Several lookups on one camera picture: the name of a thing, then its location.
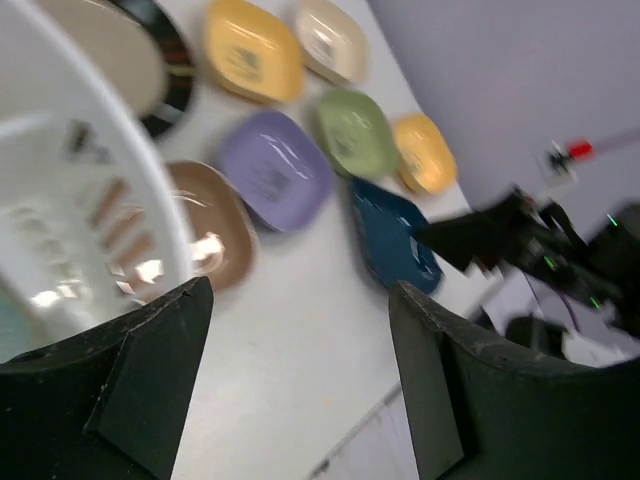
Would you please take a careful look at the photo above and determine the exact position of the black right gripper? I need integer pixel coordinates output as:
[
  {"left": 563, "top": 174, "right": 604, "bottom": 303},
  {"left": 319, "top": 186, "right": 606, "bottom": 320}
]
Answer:
[{"left": 417, "top": 192, "right": 639, "bottom": 330}]

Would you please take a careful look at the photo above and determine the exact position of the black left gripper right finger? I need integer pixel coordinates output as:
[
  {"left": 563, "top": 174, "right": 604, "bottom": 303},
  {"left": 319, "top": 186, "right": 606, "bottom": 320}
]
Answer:
[{"left": 389, "top": 282, "right": 639, "bottom": 479}]

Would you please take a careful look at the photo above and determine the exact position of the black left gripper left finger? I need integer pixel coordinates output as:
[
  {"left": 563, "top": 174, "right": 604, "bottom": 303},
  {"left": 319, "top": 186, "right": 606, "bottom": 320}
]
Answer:
[{"left": 1, "top": 277, "right": 214, "bottom": 479}]

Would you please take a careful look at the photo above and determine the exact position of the dark blue shell plate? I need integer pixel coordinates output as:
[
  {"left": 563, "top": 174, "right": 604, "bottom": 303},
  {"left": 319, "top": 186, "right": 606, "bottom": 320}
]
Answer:
[{"left": 348, "top": 177, "right": 444, "bottom": 294}]

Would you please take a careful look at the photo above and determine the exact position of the white plastic dish bin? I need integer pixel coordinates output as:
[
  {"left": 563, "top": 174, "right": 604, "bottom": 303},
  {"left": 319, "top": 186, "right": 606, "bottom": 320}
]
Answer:
[{"left": 1, "top": 1, "right": 195, "bottom": 349}]

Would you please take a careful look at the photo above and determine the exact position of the yellow square dish right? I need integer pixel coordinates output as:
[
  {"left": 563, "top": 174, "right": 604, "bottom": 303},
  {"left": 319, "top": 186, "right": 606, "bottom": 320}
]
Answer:
[{"left": 392, "top": 112, "right": 458, "bottom": 195}]

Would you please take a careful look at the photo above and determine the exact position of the green square panda dish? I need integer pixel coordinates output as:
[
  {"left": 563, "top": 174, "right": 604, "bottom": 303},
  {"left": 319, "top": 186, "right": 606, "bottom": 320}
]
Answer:
[{"left": 313, "top": 88, "right": 399, "bottom": 180}]

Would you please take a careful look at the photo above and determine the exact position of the brown square panda dish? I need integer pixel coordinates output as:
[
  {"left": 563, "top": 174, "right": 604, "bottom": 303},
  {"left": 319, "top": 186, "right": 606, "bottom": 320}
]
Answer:
[{"left": 89, "top": 160, "right": 259, "bottom": 294}]

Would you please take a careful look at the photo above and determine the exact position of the purple square panda dish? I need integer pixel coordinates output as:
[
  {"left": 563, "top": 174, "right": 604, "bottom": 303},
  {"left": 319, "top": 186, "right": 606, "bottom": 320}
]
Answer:
[{"left": 215, "top": 110, "right": 335, "bottom": 232}]

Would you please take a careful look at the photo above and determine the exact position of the cream square panda dish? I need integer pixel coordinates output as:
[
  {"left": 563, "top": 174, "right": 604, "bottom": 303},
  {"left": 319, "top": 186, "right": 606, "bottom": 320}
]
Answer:
[{"left": 293, "top": 0, "right": 370, "bottom": 85}]

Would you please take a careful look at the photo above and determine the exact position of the yellow square panda dish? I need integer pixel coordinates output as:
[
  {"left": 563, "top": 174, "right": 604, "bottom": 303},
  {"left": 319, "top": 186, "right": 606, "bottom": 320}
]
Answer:
[{"left": 203, "top": 1, "right": 305, "bottom": 104}]

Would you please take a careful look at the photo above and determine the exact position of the round black rimmed plate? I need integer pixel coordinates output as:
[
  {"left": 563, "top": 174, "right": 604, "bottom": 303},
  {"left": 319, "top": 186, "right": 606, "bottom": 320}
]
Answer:
[{"left": 34, "top": 0, "right": 196, "bottom": 141}]

